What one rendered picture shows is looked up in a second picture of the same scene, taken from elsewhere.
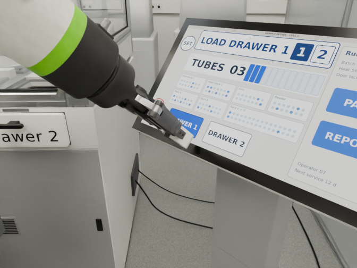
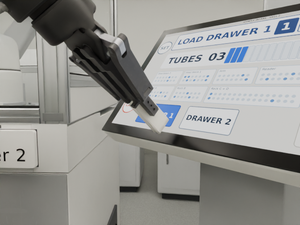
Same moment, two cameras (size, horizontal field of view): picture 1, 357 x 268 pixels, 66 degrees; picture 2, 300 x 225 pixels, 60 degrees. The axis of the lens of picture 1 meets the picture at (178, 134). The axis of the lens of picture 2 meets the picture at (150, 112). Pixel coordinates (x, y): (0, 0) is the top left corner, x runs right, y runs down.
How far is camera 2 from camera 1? 20 cm
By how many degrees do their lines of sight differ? 21
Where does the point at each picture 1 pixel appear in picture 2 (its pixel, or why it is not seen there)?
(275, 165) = (274, 137)
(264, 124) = (254, 96)
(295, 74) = (283, 45)
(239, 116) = (222, 94)
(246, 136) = (232, 113)
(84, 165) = (49, 193)
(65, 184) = (25, 217)
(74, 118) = (46, 136)
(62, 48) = not seen: outside the picture
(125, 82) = (81, 6)
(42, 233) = not seen: outside the picture
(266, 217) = not seen: outside the picture
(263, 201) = (263, 217)
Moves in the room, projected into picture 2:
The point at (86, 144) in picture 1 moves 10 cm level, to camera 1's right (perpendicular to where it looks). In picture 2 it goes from (55, 167) to (89, 167)
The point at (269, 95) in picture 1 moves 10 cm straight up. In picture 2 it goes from (255, 69) to (258, 4)
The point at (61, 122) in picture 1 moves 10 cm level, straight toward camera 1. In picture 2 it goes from (31, 139) to (29, 146)
